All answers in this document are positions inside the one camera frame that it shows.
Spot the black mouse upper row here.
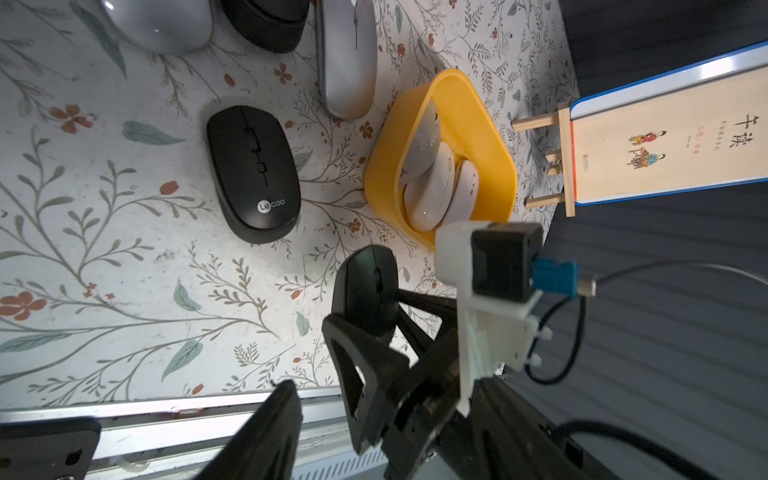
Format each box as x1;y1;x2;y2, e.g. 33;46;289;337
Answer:
221;0;310;53

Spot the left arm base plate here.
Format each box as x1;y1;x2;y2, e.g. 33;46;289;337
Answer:
1;418;101;480

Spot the book on blue board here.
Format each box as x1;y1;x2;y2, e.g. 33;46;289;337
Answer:
570;43;767;206

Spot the white mouse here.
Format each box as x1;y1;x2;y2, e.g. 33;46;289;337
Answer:
404;141;455;232
440;160;479;226

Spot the silver mouse beside box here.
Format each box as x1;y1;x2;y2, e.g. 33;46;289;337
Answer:
316;0;377;120

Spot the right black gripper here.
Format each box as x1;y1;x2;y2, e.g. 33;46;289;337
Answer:
322;289;477;479

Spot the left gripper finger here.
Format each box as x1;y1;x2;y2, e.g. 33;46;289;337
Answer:
196;380;303;480

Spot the grey mouse row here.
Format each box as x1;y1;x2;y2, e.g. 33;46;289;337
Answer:
399;100;441;187

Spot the yellow plastic storage box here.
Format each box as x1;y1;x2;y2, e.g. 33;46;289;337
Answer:
364;69;517;249

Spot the wooden easel stand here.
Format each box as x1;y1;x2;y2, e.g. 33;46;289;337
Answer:
511;103;576;218

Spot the silver mouse far left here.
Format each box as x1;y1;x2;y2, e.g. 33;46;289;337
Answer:
98;0;214;54

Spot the aluminium front rail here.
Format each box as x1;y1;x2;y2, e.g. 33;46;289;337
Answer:
1;387;387;479

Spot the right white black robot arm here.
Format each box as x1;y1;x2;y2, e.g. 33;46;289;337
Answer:
322;288;615;479

